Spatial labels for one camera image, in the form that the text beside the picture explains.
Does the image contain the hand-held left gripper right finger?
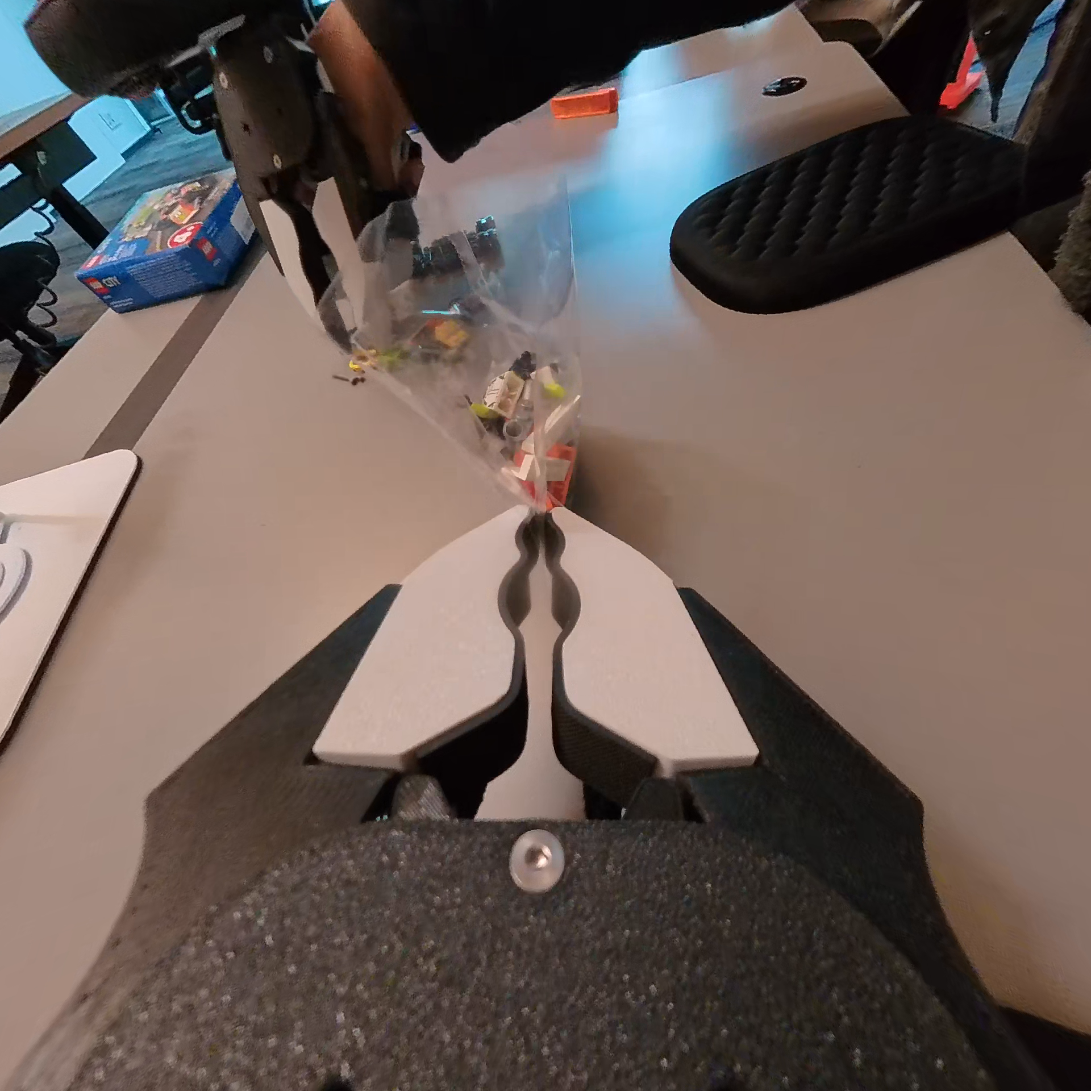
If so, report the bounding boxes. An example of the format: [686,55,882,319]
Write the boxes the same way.
[541,505,760,777]

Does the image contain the black chair armrest pad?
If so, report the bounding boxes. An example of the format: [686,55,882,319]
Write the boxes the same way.
[669,115,1028,315]

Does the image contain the black lego chassis piece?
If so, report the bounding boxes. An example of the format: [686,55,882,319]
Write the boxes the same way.
[411,217,504,276]

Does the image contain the wooden desk black legs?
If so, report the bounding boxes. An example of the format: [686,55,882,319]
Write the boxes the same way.
[0,94,112,248]

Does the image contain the white stand base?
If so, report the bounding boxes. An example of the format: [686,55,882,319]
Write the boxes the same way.
[0,449,140,751]

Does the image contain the orange block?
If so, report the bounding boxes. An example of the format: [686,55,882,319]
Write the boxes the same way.
[549,85,619,120]

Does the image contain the black office chair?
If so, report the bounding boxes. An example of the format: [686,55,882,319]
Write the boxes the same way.
[0,240,65,419]

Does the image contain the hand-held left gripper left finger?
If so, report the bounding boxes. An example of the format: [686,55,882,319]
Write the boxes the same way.
[312,505,538,767]

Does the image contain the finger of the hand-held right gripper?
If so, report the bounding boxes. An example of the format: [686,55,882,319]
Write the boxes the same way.
[311,181,369,346]
[256,198,355,355]

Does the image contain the clear plastic bag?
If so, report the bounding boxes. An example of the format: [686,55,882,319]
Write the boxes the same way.
[315,174,585,517]

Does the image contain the pile of lego pieces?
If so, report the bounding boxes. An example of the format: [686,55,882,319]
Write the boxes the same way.
[467,349,585,513]

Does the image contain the blue lego set box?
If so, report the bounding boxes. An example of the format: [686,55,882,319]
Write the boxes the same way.
[75,170,259,315]

